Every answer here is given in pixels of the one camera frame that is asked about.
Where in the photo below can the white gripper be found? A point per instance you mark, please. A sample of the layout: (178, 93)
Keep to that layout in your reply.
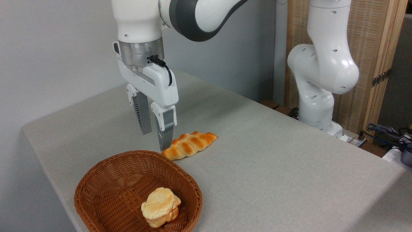
(157, 85)

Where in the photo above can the golden braided bread loaf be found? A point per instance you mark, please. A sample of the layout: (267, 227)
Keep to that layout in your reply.
(190, 145)

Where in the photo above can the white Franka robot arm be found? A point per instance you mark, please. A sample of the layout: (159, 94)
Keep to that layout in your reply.
(322, 64)

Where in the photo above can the pale round bread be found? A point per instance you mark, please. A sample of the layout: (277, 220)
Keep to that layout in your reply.
(159, 206)

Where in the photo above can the brown wicker basket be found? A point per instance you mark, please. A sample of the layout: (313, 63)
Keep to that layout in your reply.
(122, 174)

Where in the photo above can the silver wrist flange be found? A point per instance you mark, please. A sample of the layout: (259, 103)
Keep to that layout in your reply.
(140, 53)

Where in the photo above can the brown wooden block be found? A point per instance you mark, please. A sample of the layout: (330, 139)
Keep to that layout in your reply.
(269, 103)

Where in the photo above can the woven bamboo folding screen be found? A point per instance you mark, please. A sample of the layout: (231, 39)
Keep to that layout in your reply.
(367, 32)

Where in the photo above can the black screen hinge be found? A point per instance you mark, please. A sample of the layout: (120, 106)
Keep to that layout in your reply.
(381, 78)

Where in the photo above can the white box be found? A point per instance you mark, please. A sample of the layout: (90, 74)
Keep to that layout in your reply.
(393, 156)

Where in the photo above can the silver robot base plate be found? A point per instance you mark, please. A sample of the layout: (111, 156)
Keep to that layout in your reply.
(352, 139)

